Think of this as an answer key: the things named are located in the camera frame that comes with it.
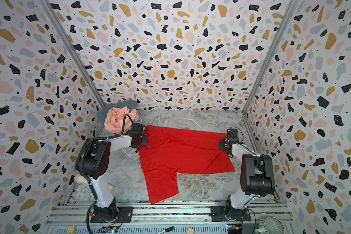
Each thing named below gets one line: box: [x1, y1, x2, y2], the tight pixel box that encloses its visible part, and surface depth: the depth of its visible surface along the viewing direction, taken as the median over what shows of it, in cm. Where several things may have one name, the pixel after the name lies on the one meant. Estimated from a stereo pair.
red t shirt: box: [138, 124, 235, 205], surface depth 95 cm
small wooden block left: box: [66, 225, 76, 234], surface depth 70 cm
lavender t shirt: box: [133, 110, 140, 124], surface depth 108 cm
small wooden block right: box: [187, 227, 195, 234], surface depth 70 cm
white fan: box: [254, 215, 286, 234], surface depth 71 cm
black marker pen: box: [155, 225, 175, 234], surface depth 71 cm
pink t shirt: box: [104, 106, 137, 135], surface depth 104 cm
